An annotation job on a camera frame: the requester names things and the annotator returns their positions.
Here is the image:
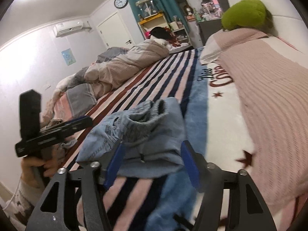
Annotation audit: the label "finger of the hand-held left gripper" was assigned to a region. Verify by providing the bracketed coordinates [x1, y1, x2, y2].
[64, 116, 92, 125]
[41, 120, 94, 139]

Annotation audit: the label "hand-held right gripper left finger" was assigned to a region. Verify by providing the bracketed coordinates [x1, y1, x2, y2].
[25, 143, 127, 231]

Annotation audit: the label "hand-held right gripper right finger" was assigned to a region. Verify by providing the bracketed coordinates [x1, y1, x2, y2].
[180, 140, 277, 231]

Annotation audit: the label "light blue denim pants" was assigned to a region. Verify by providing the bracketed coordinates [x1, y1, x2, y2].
[76, 97, 186, 180]

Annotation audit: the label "person's left hand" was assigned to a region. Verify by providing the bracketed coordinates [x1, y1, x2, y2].
[21, 155, 60, 178]

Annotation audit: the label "crumpled beige cloth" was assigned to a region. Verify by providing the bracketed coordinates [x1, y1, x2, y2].
[40, 101, 79, 151]

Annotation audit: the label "white fluffy plush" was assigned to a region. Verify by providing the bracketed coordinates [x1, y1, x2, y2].
[52, 76, 73, 101]

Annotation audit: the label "beige and grey quilt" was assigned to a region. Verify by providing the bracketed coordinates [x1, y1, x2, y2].
[52, 40, 170, 116]

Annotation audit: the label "striped blanket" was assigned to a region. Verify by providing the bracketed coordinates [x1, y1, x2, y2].
[55, 46, 308, 231]

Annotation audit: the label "white air conditioner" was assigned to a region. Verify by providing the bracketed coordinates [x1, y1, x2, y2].
[53, 20, 92, 38]

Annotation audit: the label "white door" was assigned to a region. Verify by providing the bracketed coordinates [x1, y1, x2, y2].
[96, 12, 134, 50]

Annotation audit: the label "pink knit pillow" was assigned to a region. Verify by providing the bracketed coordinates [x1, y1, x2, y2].
[218, 32, 308, 212]

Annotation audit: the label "black plush toy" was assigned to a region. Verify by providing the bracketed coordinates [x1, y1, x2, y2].
[147, 26, 174, 46]

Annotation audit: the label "yellow shelf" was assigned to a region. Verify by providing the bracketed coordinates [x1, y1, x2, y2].
[138, 13, 169, 40]

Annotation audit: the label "beige and white pillow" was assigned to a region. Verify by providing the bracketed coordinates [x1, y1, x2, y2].
[200, 28, 269, 65]

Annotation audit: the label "glass display case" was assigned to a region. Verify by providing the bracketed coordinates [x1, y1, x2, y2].
[135, 0, 159, 20]

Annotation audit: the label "white storage rack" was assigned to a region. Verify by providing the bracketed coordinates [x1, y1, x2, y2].
[168, 16, 190, 45]

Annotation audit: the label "dark bookshelf with desk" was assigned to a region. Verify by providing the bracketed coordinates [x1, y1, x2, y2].
[189, 0, 231, 45]

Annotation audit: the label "mannequin head with wig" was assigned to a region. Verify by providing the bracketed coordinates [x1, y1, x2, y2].
[183, 5, 195, 21]

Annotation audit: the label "green plush toy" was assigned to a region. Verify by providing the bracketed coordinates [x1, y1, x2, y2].
[221, 0, 273, 32]

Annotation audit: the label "white headboard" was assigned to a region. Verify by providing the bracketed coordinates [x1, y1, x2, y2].
[226, 0, 308, 53]

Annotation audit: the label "light blue wall poster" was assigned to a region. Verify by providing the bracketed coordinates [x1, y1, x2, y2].
[61, 48, 74, 66]

